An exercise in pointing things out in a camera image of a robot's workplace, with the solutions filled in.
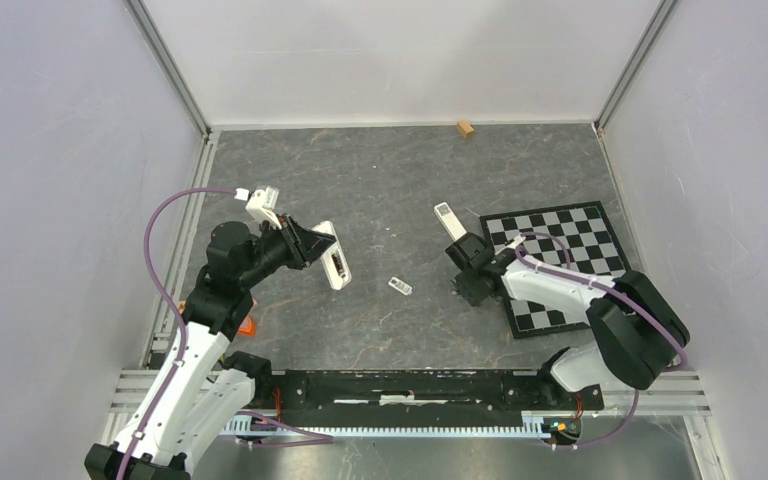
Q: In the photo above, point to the small wooden block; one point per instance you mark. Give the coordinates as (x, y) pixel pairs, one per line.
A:
(465, 128)

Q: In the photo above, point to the white label sticker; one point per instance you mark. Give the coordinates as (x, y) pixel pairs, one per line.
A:
(400, 286)

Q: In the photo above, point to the orange semicircle toy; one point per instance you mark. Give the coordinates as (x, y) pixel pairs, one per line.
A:
(248, 327)

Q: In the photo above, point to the black white chessboard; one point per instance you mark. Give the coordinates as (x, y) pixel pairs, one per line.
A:
(577, 236)

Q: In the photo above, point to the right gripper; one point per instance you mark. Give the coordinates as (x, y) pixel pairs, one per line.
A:
(461, 280)

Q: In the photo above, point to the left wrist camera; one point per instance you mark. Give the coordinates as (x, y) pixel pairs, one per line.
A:
(260, 204)

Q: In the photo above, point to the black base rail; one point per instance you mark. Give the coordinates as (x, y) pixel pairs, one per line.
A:
(416, 398)

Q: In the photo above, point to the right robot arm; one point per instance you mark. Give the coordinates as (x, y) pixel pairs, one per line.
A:
(636, 333)

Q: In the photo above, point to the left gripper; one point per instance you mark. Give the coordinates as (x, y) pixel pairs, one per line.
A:
(303, 245)

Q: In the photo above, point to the white remote control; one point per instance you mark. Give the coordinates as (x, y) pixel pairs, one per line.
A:
(333, 260)
(450, 222)

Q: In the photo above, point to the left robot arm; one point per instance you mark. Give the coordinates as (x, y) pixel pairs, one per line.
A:
(175, 423)

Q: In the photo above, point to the slotted cable duct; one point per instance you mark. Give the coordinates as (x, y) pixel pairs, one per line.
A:
(247, 426)

